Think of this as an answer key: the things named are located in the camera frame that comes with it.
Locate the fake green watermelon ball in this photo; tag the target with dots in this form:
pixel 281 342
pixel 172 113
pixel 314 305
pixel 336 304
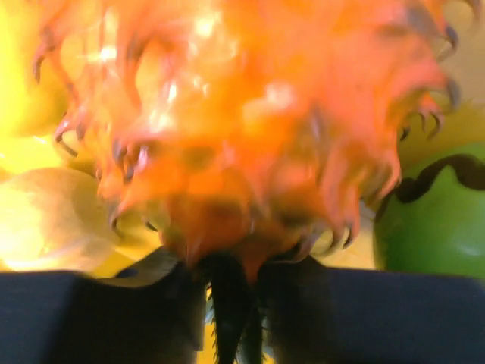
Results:
pixel 433 222

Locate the fake orange pineapple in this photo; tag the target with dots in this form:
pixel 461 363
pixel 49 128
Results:
pixel 240 130

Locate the fake yellow lemon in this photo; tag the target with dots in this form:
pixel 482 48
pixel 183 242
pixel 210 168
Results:
pixel 52 218

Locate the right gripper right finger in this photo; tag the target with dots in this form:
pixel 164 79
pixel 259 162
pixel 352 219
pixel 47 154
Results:
pixel 318 314

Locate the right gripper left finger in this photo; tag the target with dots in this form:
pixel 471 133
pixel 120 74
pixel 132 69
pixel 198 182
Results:
pixel 152 312

